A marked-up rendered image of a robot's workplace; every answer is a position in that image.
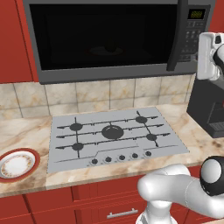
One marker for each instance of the black hob knob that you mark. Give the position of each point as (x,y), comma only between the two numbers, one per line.
(134,155)
(122,157)
(148,153)
(94,161)
(108,159)

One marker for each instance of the black glass microwave door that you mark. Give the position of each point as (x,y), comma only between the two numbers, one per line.
(102,38)

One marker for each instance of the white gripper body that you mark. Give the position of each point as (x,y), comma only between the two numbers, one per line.
(205,58)

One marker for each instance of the red rimmed white plate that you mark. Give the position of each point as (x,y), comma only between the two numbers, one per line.
(16,165)

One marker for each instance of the red wall cupboard door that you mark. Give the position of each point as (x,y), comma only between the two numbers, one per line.
(218,14)
(13,38)

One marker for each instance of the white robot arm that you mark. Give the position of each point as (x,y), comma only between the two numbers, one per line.
(166,189)

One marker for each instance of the red drawer front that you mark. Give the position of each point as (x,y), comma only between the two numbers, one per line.
(108,188)
(93,214)

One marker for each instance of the black coffee machine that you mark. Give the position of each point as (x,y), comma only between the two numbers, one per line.
(205,105)

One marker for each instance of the black and grey microwave oven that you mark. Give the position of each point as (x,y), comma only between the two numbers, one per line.
(198,35)

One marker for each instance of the grey gas hob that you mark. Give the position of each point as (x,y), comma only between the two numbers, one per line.
(116,145)

